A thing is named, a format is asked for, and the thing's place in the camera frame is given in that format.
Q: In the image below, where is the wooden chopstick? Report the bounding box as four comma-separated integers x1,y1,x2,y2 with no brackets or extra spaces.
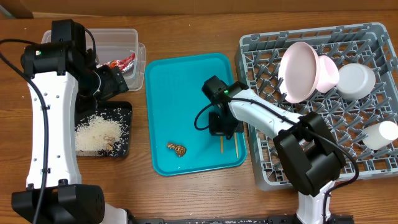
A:
234,133,239,159
220,136,224,154

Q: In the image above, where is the red snack wrapper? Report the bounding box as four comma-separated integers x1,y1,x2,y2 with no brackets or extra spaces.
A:
106,53,136,73

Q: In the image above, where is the brown food scrap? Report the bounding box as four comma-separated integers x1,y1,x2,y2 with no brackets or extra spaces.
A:
167,143,187,157

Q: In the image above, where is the pink round plate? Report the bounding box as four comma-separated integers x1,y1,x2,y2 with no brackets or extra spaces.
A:
278,42,320,103

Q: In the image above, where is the pink bowl with rice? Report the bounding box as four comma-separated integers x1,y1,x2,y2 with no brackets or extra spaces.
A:
316,55,340,93

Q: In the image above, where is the grey bowl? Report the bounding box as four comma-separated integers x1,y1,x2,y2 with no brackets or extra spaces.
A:
336,63,376,100

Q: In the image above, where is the white cup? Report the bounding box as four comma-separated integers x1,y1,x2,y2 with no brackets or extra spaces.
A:
363,121,397,150

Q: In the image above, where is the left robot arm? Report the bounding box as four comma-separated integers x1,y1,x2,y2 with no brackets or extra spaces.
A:
12,40,135,223

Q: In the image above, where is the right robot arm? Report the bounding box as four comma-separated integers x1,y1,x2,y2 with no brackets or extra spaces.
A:
201,77,346,223

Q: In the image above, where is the black waste tray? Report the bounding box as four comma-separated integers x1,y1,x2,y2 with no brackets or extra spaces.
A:
74,100,133,158

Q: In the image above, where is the clear plastic bin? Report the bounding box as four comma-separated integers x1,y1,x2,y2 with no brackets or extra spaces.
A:
42,27,147,91

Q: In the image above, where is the spilled white rice pile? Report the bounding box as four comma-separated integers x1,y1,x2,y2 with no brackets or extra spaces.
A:
75,107,131,156

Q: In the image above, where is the teal serving tray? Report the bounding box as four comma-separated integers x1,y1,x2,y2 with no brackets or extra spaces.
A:
145,53,248,176

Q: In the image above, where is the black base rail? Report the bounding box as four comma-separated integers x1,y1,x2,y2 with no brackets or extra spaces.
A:
124,213,355,224

